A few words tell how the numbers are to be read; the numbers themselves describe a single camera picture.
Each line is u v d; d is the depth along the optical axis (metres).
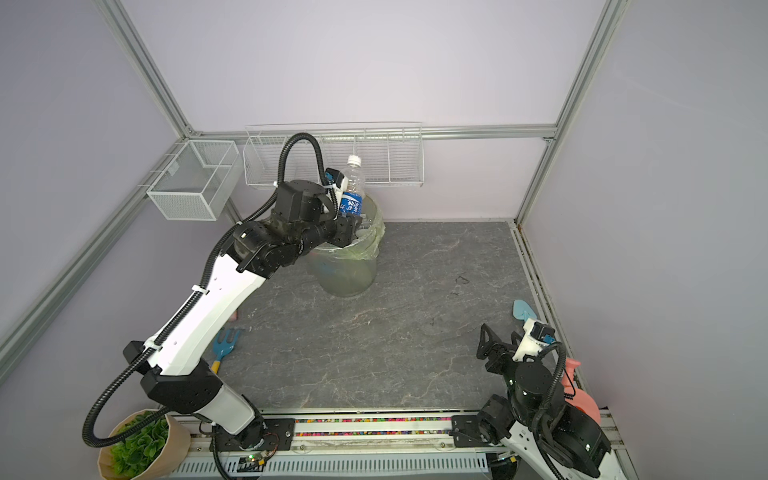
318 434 0.75
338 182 0.55
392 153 0.97
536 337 0.55
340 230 0.58
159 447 0.63
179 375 0.41
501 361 0.59
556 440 0.47
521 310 0.94
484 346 0.62
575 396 0.53
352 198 0.64
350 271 0.89
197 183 0.97
